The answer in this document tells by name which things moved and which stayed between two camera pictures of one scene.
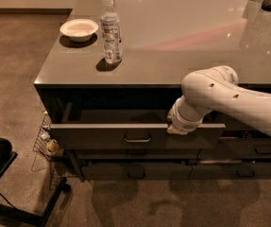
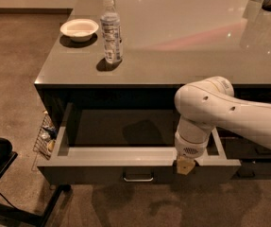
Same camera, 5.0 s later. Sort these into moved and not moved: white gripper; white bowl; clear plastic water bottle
Moved: white gripper
Not moved: white bowl; clear plastic water bottle
